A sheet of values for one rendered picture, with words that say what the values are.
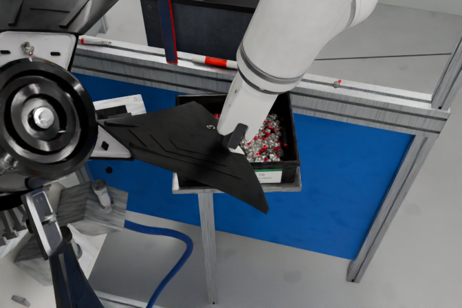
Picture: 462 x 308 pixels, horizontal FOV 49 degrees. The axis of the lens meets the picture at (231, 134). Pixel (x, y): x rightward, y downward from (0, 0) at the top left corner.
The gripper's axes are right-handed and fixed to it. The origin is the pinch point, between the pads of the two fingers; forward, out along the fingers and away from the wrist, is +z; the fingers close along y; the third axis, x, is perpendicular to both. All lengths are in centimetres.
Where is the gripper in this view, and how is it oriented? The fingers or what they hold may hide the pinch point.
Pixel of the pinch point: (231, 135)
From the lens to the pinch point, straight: 73.6
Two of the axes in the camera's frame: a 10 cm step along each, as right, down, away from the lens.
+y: -2.3, 7.7, -5.9
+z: -2.9, 5.3, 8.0
